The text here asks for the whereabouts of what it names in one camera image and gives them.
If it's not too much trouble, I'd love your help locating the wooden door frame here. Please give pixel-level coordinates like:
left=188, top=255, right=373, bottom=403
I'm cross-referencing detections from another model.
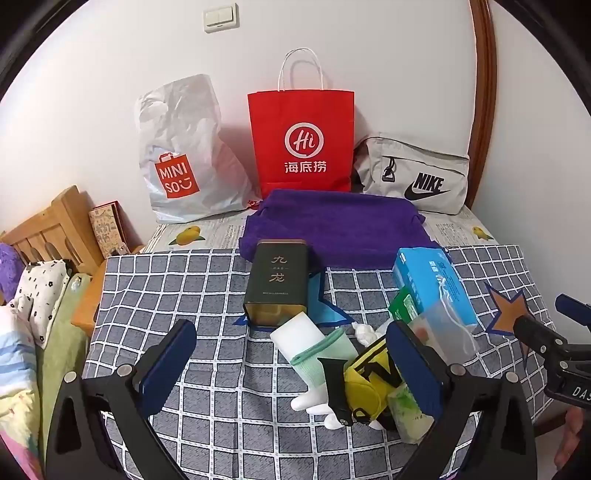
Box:
left=466, top=0, right=497, bottom=208

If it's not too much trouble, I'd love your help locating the yellow black fabric pouch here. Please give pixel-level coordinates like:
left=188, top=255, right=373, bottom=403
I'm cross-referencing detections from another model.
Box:
left=344, top=335, right=411, bottom=428

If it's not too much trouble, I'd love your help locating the wooden bedside stool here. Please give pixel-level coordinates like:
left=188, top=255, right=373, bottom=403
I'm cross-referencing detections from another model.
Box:
left=71, top=272, right=109, bottom=333

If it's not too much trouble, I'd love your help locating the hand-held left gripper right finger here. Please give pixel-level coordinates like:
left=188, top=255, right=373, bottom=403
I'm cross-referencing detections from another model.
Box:
left=385, top=320, right=539, bottom=480

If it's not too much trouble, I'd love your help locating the green leaf wipes pack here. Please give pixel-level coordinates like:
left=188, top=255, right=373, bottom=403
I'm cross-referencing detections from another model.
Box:
left=388, top=388, right=437, bottom=444

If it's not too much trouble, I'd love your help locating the red paper bag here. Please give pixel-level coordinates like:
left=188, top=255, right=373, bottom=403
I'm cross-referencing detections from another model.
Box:
left=247, top=46, right=356, bottom=199

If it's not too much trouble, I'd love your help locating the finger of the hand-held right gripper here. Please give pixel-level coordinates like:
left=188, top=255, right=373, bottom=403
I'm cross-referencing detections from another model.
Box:
left=512, top=316, right=573, bottom=365
left=554, top=293, right=591, bottom=324

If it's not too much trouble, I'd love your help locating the white wall switch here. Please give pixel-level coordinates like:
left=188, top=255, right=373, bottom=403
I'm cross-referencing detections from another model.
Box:
left=203, top=4, right=240, bottom=33

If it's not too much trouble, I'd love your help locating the grey waist bag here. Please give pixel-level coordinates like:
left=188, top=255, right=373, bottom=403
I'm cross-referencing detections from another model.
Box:
left=353, top=134, right=472, bottom=215

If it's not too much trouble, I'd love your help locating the green blanket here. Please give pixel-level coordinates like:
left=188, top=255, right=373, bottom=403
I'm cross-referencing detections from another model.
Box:
left=34, top=272, right=93, bottom=444

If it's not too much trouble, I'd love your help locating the person's right hand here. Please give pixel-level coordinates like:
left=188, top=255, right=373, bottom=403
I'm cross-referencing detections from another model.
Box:
left=554, top=406, right=591, bottom=472

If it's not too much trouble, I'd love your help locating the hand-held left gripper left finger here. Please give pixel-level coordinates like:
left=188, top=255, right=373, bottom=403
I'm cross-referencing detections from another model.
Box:
left=46, top=318, right=199, bottom=480

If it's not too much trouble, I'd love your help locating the white plastic shopping bag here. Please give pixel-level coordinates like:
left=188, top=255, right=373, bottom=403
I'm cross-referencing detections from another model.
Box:
left=134, top=74, right=252, bottom=224

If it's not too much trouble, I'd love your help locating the grey checked cloth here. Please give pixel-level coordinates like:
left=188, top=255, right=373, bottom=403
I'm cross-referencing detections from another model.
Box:
left=85, top=244, right=555, bottom=480

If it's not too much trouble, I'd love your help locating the white dotted pillow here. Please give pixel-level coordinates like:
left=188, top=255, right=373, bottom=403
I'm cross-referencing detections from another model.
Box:
left=7, top=261, right=72, bottom=347

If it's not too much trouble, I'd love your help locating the white sponge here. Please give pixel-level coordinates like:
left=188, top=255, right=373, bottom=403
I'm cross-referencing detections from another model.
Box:
left=270, top=311, right=324, bottom=363

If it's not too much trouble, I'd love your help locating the blue tissue pack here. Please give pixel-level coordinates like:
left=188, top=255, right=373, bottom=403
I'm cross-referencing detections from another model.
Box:
left=392, top=248, right=478, bottom=326

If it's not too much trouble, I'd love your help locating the dark green tea tin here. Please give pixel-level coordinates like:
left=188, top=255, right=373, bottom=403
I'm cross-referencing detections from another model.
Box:
left=242, top=239, right=309, bottom=328

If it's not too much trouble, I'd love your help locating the orange star patch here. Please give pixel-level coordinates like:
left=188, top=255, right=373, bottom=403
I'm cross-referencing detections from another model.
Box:
left=482, top=284, right=532, bottom=340

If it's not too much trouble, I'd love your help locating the wooden headboard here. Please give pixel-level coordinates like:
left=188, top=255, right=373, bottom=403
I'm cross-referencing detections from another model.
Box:
left=0, top=185, right=107, bottom=278

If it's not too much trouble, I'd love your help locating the purple towel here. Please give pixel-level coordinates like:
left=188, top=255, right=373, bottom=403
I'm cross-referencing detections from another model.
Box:
left=238, top=188, right=444, bottom=268

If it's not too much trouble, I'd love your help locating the white cloth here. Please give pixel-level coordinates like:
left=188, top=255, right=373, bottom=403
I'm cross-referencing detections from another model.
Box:
left=351, top=322, right=384, bottom=347

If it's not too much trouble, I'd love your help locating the black watch strap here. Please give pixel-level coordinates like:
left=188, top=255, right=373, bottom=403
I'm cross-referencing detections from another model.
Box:
left=318, top=357, right=354, bottom=428

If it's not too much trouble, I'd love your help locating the blue star patch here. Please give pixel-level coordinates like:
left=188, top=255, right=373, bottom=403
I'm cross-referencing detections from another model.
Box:
left=233, top=270, right=354, bottom=330

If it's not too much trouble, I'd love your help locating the purple plush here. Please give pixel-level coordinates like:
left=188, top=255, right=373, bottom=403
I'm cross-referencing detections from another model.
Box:
left=0, top=242, right=26, bottom=303

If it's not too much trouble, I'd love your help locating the white glove with green cuff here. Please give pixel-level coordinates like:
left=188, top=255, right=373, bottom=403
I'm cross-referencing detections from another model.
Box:
left=290, top=329, right=358, bottom=430

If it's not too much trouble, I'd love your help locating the printed newspaper sheet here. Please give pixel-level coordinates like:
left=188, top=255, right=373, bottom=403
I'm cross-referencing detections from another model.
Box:
left=139, top=203, right=497, bottom=254

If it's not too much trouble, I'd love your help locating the patterned gift box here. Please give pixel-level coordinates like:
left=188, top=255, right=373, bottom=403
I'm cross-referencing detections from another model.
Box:
left=88, top=200, right=130, bottom=259

